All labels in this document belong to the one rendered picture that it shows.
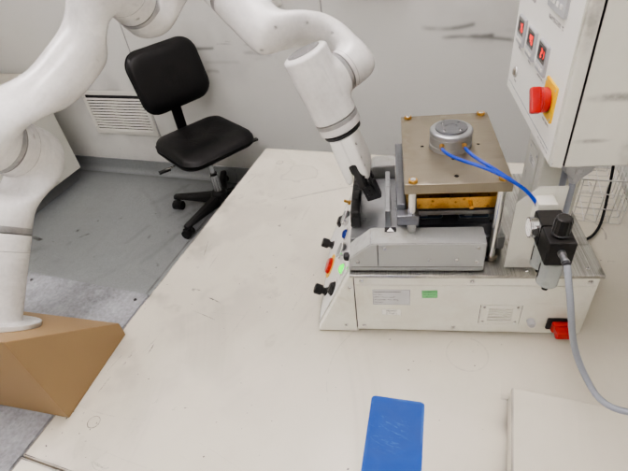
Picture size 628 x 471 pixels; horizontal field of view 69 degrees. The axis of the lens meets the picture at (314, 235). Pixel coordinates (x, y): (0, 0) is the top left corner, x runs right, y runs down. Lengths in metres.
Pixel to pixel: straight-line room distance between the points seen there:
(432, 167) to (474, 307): 0.30
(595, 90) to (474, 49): 1.62
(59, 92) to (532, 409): 1.05
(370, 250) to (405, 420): 0.32
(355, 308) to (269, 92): 1.87
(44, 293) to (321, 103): 0.94
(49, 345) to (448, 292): 0.77
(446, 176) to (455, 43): 1.55
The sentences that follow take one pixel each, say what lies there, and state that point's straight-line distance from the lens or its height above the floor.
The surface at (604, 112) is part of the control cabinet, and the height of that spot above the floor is 1.24.
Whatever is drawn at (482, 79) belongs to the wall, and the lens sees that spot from 2.39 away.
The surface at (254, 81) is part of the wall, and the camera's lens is 2.68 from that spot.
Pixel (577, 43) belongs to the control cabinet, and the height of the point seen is 1.34.
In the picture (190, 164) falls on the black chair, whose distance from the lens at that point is 2.39.
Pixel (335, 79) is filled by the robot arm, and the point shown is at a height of 1.26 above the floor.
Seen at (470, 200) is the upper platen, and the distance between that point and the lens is 0.88.
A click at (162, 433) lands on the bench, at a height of 0.75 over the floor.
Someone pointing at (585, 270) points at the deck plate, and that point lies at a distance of 0.97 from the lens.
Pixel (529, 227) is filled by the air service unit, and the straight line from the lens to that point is 0.80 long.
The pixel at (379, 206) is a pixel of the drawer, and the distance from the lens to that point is 1.00.
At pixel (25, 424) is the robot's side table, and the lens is 1.16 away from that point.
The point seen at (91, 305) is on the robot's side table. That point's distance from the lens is 1.32.
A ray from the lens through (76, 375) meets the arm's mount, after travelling 1.09.
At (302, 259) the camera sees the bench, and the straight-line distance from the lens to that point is 1.21.
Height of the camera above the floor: 1.56
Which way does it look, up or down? 39 degrees down
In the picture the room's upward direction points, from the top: 9 degrees counter-clockwise
